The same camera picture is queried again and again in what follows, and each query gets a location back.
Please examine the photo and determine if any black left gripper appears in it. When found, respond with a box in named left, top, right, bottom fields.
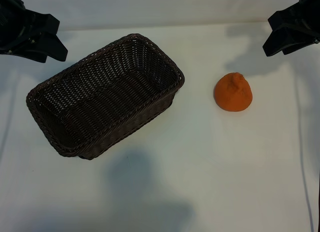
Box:
left=0, top=5, right=69, bottom=64

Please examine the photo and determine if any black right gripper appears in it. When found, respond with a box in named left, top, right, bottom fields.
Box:
left=262, top=1, right=320, bottom=57

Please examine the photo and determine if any orange fruit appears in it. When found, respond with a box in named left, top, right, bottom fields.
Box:
left=213, top=72, right=253, bottom=113

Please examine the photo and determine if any dark brown wicker basket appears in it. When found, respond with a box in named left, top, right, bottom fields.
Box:
left=25, top=33, right=186, bottom=160

